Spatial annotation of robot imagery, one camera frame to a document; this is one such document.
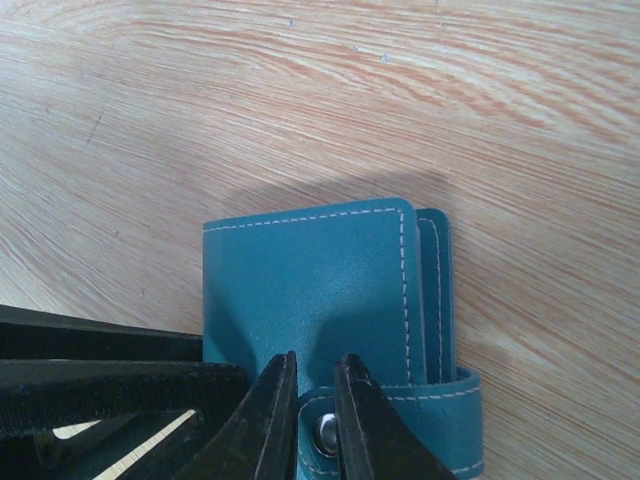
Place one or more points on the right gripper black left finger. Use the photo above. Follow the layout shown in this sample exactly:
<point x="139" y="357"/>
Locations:
<point x="259" y="441"/>

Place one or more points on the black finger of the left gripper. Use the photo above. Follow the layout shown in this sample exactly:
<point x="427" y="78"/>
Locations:
<point x="78" y="395"/>

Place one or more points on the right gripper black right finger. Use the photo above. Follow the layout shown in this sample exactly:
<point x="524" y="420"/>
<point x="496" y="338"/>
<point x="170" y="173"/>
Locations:
<point x="400" y="432"/>

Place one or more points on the teal card holder wallet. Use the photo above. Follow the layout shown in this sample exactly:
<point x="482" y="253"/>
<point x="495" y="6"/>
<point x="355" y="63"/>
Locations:
<point x="371" y="277"/>

